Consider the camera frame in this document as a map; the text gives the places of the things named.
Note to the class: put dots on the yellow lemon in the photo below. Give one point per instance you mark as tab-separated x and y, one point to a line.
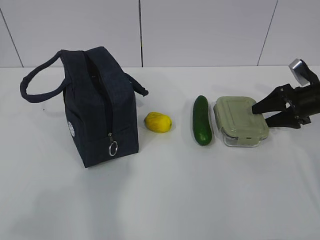
158	122

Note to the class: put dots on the navy blue lunch bag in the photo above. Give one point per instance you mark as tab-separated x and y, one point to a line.
99	101

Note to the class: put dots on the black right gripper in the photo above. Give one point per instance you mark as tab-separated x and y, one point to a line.
304	102

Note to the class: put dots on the green cucumber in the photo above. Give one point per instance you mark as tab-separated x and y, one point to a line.
200	121

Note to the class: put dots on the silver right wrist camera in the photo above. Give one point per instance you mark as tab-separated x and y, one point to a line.
299	70

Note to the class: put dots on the glass container green lid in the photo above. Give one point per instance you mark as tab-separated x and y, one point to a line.
237	123

